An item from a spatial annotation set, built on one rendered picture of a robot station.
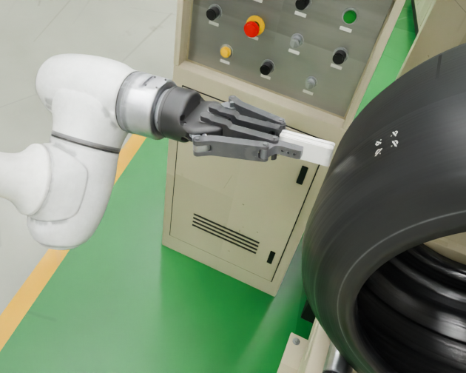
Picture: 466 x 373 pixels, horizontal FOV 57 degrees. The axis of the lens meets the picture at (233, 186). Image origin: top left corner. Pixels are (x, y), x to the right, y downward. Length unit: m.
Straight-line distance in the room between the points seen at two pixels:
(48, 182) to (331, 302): 0.40
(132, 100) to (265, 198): 0.93
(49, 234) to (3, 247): 1.37
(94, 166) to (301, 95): 0.76
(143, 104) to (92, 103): 0.08
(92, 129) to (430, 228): 0.45
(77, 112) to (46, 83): 0.07
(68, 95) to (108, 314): 1.24
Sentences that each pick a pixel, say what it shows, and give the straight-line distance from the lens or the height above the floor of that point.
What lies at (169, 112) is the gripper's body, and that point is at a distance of 0.58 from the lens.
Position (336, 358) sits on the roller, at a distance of 0.76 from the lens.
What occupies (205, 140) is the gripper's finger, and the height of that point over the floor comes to 1.22.
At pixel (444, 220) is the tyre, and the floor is 1.30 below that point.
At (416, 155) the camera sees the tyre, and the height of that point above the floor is 1.33.
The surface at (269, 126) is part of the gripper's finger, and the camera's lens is 0.58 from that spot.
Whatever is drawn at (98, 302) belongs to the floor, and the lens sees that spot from 1.81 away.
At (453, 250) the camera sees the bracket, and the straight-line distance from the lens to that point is 0.97.
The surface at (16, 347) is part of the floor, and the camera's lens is 1.78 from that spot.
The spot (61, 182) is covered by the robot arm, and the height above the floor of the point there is 1.13.
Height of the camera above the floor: 1.57
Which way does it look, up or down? 45 degrees down
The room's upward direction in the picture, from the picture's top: 13 degrees clockwise
